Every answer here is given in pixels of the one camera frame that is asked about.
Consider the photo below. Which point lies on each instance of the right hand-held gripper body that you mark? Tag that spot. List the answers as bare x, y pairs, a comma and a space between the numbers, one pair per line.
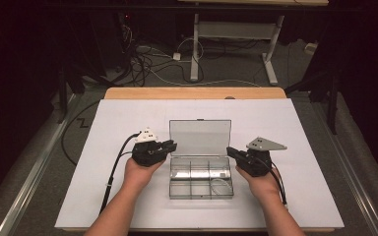
257, 162

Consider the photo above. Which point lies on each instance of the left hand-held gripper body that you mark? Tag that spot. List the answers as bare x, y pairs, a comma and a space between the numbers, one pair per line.
146, 154

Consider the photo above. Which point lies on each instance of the clear plastic compartment box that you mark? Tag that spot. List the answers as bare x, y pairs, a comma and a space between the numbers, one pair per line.
200, 141

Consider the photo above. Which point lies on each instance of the person's left hand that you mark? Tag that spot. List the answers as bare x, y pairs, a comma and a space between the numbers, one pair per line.
139, 177

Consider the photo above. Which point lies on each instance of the person's right hand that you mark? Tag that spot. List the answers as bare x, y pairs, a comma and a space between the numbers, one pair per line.
262, 188

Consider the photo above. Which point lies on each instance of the white table cover sheet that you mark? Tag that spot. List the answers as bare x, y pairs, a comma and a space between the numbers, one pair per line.
128, 114

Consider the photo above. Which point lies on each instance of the wooden table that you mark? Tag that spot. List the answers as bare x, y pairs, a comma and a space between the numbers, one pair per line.
177, 93

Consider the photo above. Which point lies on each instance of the white power adapter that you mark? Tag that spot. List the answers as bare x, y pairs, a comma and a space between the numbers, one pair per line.
176, 56

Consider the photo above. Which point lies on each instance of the black stand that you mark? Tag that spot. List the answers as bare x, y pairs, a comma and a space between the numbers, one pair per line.
62, 98
333, 108

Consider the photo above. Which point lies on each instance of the white-framed desk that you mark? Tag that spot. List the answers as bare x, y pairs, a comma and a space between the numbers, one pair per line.
236, 30

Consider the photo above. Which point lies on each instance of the small beige box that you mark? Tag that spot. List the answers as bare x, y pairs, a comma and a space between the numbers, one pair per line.
311, 48

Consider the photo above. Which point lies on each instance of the aluminium floor rail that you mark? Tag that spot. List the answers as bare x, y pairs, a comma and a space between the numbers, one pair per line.
32, 170
351, 177

